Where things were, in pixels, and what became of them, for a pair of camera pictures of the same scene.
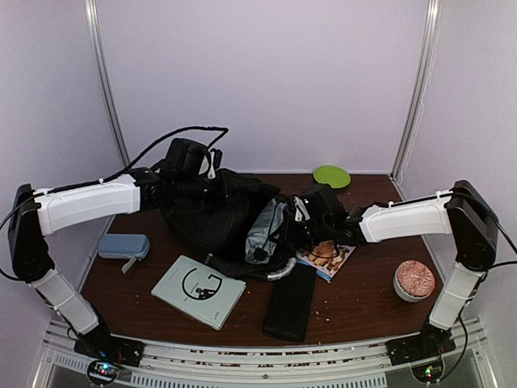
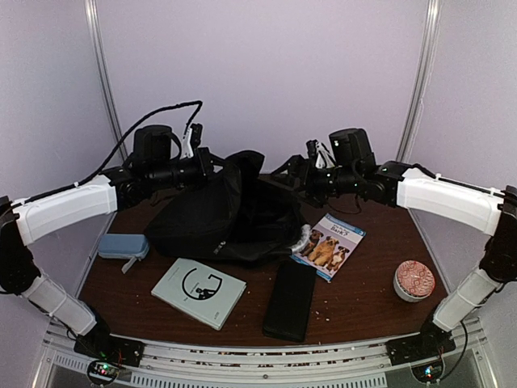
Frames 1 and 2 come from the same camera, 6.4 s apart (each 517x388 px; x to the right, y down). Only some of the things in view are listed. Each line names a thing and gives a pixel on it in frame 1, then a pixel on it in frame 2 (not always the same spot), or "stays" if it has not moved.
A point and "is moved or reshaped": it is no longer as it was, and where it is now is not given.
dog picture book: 325,258 stays
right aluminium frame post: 431,35 stays
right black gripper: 290,231 to 295,164
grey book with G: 199,291 stays
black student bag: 213,221 is moved or reshaped
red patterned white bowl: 414,280 stays
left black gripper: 224,194 to 204,158
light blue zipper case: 125,246 stays
